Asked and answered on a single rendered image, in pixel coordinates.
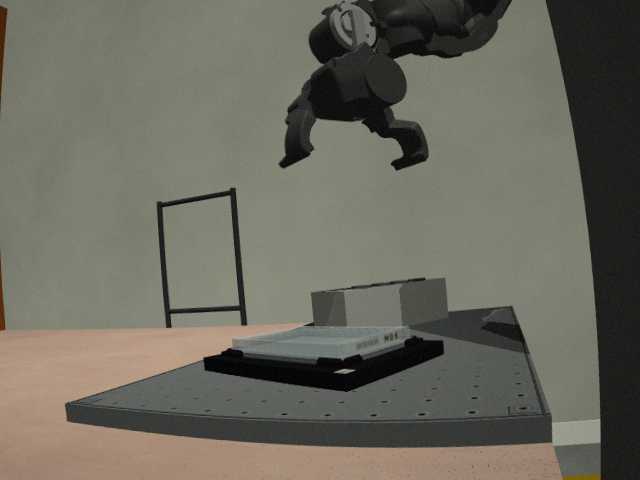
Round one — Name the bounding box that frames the white button panel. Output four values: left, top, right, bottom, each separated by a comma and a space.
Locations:
311, 278, 449, 327

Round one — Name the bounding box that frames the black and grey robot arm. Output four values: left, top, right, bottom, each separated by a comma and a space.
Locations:
309, 0, 512, 64

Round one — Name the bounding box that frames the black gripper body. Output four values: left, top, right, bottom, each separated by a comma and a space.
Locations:
301, 9, 407, 122

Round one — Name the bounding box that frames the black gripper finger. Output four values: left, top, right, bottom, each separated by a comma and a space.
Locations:
362, 107, 429, 171
279, 88, 324, 168

